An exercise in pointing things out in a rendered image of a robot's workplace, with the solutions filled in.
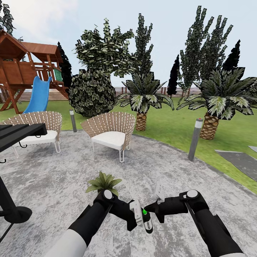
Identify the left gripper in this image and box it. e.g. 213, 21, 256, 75
118, 200, 146, 232

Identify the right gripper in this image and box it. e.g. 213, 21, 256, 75
144, 197, 178, 223

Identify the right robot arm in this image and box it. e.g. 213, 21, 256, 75
144, 183, 246, 257

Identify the insectifuge atomizer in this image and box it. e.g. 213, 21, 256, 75
142, 209, 153, 234

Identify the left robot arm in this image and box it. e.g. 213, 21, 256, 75
43, 189, 146, 257

